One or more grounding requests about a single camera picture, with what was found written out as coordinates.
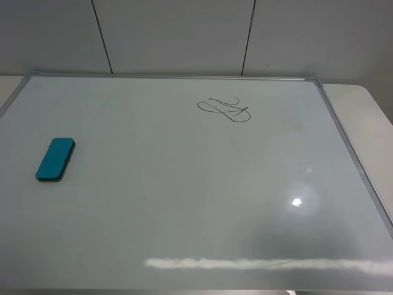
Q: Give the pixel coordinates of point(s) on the white whiteboard with aluminium frame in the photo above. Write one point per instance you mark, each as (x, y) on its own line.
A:
(187, 183)

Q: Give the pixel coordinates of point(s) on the teal whiteboard eraser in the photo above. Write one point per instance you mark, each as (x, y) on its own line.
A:
(56, 159)

